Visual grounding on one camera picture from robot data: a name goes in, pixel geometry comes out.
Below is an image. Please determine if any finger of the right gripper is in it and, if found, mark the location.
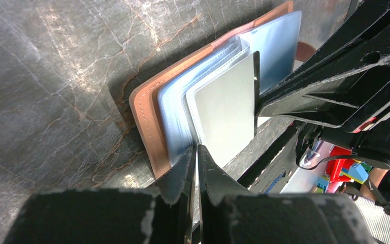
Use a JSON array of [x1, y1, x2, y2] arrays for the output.
[[257, 1, 390, 133]]

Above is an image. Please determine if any tan leather card holder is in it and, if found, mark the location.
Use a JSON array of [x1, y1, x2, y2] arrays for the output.
[[129, 1, 315, 178]]

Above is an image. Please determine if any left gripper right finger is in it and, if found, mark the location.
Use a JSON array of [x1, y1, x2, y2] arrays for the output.
[[198, 145, 374, 243]]

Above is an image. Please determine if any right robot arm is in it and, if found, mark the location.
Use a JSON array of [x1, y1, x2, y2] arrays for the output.
[[257, 1, 390, 170]]

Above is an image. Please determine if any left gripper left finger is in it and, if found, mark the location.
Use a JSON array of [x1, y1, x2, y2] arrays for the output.
[[4, 146, 197, 243]]

